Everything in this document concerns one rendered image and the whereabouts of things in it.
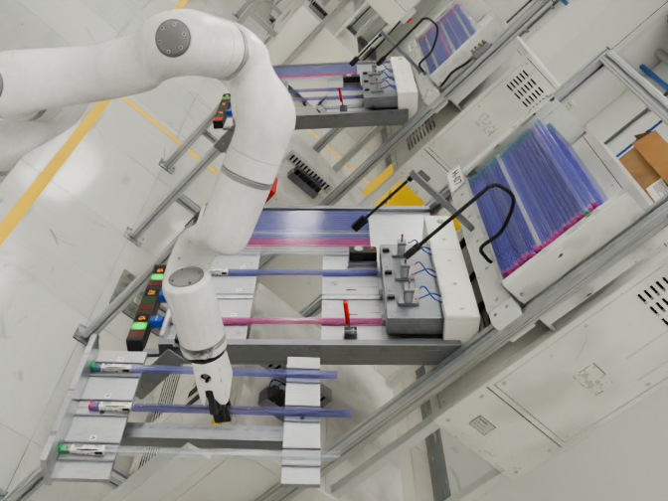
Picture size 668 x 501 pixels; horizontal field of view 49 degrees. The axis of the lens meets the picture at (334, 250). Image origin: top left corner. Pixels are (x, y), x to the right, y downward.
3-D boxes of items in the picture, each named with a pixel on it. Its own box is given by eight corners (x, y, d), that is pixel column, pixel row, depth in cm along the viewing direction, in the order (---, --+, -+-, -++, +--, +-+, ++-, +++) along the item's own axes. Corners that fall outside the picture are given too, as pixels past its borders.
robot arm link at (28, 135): (-61, 128, 138) (6, 37, 129) (16, 130, 155) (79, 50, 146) (-26, 177, 136) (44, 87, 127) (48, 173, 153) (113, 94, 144)
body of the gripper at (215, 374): (221, 361, 128) (233, 407, 134) (227, 325, 137) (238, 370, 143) (179, 365, 129) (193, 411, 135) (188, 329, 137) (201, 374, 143)
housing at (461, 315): (440, 363, 176) (445, 315, 168) (420, 256, 218) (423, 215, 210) (474, 363, 176) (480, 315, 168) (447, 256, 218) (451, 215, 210)
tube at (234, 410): (88, 411, 140) (87, 406, 140) (90, 405, 141) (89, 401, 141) (350, 417, 143) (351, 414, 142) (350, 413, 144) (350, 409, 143)
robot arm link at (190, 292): (172, 328, 134) (185, 357, 127) (155, 269, 127) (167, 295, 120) (215, 313, 137) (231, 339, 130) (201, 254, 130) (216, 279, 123)
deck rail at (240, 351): (160, 364, 173) (157, 343, 170) (162, 359, 175) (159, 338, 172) (459, 365, 173) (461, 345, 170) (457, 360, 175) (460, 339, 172)
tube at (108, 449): (59, 453, 131) (58, 449, 130) (61, 447, 132) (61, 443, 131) (340, 461, 133) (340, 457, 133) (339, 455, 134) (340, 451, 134)
